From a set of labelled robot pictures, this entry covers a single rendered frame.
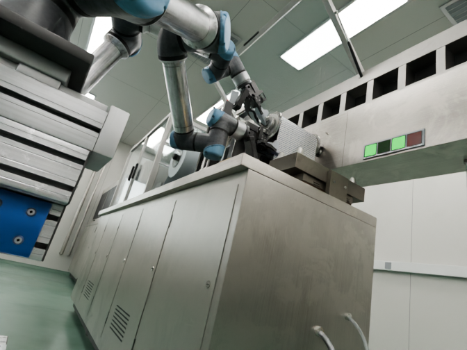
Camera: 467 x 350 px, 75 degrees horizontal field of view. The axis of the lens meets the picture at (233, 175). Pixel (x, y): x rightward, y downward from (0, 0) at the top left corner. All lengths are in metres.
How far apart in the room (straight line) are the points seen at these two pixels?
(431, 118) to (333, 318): 0.80
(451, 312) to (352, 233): 2.53
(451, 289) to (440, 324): 0.34
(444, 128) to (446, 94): 0.14
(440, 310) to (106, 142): 3.47
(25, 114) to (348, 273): 1.02
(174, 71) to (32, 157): 0.64
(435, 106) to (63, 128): 1.21
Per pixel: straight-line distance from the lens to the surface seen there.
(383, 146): 1.38
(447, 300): 3.67
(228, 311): 0.85
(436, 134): 1.30
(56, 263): 6.56
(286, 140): 1.38
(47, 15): 0.63
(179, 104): 1.10
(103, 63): 1.33
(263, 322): 0.93
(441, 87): 1.40
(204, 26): 0.89
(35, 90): 0.56
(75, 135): 0.54
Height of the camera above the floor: 0.54
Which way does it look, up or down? 19 degrees up
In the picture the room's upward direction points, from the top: 13 degrees clockwise
